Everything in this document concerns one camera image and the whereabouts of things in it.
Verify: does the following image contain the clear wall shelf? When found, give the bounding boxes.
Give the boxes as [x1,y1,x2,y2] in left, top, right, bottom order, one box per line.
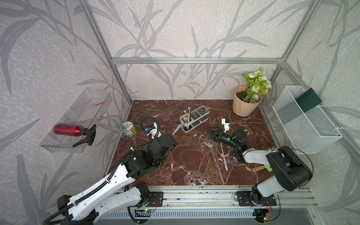
[40,88,113,153]

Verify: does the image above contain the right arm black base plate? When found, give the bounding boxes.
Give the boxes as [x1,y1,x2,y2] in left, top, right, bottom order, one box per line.
[233,191,277,207]

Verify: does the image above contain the peach ribbed flower pot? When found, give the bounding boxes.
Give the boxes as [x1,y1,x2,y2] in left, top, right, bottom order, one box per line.
[232,85,263,117]

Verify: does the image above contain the red spray bottle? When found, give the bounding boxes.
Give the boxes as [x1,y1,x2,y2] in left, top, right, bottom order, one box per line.
[53,123,97,147]

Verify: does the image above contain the light blue long toothbrush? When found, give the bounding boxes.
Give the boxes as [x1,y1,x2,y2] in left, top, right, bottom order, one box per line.
[172,124,182,136]

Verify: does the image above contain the dark green card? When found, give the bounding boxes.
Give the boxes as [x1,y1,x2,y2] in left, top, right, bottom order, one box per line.
[295,88,322,113]

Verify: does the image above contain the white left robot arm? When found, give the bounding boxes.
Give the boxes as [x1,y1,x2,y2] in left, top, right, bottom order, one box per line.
[43,117,177,225]

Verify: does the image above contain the green white artificial flowers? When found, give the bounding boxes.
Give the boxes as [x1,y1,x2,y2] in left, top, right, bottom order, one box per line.
[241,68,272,104]

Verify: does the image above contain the pink toothbrush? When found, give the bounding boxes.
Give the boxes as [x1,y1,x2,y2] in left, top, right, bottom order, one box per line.
[187,107,191,122]

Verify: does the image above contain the green yellow label jar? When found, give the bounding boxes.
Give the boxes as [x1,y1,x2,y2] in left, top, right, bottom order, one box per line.
[121,121,137,138]

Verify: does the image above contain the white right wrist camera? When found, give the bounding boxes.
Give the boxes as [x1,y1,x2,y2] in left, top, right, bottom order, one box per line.
[221,118,233,132]

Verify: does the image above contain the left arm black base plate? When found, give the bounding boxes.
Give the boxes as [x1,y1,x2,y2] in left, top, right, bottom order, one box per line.
[136,191,164,207]

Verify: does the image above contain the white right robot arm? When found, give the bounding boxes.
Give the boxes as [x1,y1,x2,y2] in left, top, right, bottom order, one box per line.
[206,127,314,205]

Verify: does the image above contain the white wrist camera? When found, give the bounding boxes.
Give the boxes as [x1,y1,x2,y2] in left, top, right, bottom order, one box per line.
[221,118,233,132]
[145,127,162,139]

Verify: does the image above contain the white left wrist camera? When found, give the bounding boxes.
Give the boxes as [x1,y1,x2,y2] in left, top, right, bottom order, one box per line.
[145,127,162,139]

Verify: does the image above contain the white wire mesh basket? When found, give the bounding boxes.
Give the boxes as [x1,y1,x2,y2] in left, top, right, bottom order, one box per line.
[272,86,343,154]

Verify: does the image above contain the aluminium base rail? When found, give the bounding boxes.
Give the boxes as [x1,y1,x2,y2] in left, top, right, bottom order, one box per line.
[148,185,318,210]

